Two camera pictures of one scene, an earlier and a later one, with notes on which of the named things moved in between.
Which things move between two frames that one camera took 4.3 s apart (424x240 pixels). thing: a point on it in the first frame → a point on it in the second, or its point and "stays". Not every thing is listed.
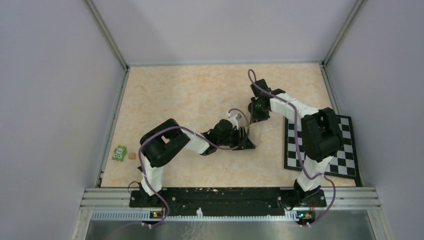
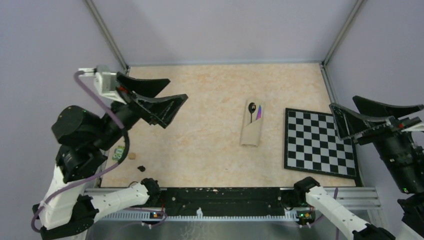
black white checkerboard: [342, 165] stays
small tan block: [132, 155] stays
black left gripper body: [233, 139] → [128, 115]
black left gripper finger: [247, 145] → [159, 111]
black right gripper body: [257, 112] → [398, 126]
